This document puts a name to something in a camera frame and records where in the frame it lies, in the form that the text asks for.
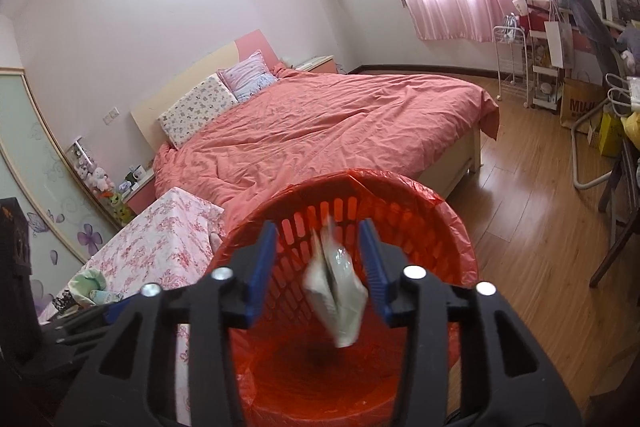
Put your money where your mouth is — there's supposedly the green smiley sock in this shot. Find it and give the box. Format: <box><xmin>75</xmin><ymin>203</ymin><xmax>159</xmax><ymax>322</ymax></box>
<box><xmin>67</xmin><ymin>269</ymin><xmax>124</xmax><ymax>308</ymax></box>

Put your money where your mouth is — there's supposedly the black daisy print cloth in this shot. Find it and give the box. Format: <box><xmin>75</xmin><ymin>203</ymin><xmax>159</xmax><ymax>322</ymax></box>
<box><xmin>52</xmin><ymin>288</ymin><xmax>79</xmax><ymax>314</ymax></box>

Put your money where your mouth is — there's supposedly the floral pink tablecloth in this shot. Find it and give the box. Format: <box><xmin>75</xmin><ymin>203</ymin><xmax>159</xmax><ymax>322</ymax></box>
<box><xmin>37</xmin><ymin>185</ymin><xmax>227</xmax><ymax>427</ymax></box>

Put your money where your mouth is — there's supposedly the red plastic laundry basket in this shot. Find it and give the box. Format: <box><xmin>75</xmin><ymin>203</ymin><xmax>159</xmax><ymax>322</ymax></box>
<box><xmin>213</xmin><ymin>169</ymin><xmax>478</xmax><ymax>426</ymax></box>

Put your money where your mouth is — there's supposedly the floral sliding wardrobe door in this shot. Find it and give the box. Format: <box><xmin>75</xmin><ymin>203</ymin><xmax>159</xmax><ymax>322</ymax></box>
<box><xmin>1</xmin><ymin>69</ymin><xmax>117</xmax><ymax>313</ymax></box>

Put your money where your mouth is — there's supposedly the green plush toy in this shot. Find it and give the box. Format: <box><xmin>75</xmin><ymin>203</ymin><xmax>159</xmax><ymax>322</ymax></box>
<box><xmin>103</xmin><ymin>192</ymin><xmax>136</xmax><ymax>227</ymax></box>

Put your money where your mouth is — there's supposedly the pink white nightstand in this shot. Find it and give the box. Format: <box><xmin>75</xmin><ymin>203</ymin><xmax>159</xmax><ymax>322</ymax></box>
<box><xmin>122</xmin><ymin>169</ymin><xmax>156</xmax><ymax>215</ymax></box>

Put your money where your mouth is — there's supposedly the hanging plush toy organizer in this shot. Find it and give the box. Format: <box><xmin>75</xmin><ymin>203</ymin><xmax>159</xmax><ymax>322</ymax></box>
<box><xmin>65</xmin><ymin>136</ymin><xmax>114</xmax><ymax>197</ymax></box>

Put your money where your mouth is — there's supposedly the white mug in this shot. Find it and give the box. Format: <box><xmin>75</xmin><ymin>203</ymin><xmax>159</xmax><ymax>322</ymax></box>
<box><xmin>131</xmin><ymin>165</ymin><xmax>146</xmax><ymax>181</ymax></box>

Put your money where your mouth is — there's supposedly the beige wooden headboard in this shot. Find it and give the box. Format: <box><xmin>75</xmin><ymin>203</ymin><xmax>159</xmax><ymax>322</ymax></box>
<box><xmin>131</xmin><ymin>30</ymin><xmax>280</xmax><ymax>153</ymax></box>

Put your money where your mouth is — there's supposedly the floral white pillow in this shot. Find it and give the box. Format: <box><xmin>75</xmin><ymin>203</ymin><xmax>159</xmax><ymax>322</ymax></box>
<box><xmin>157</xmin><ymin>74</ymin><xmax>239</xmax><ymax>148</ymax></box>

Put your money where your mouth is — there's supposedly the brown paper bag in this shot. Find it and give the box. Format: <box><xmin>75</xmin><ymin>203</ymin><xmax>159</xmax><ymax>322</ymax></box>
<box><xmin>560</xmin><ymin>78</ymin><xmax>605</xmax><ymax>129</ymax></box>

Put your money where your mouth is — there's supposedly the coral pink bed duvet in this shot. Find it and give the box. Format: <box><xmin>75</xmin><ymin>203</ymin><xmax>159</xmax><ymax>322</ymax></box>
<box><xmin>153</xmin><ymin>66</ymin><xmax>500</xmax><ymax>231</ymax></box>

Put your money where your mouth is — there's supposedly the striped pink pillow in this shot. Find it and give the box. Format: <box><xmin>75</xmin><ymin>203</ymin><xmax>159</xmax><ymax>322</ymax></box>
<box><xmin>217</xmin><ymin>51</ymin><xmax>278</xmax><ymax>103</ymax></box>

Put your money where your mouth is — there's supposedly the white metal rack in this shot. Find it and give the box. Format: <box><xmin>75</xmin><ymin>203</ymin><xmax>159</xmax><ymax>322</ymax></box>
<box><xmin>492</xmin><ymin>25</ymin><xmax>532</xmax><ymax>108</ymax></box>

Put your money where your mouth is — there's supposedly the cluttered white shelf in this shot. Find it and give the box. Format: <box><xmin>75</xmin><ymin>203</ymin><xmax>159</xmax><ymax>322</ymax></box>
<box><xmin>513</xmin><ymin>0</ymin><xmax>639</xmax><ymax>112</ymax></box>

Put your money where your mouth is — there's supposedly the far beige nightstand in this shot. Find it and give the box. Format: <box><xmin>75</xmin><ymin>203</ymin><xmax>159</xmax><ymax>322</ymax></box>
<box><xmin>294</xmin><ymin>55</ymin><xmax>338</xmax><ymax>74</ymax></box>

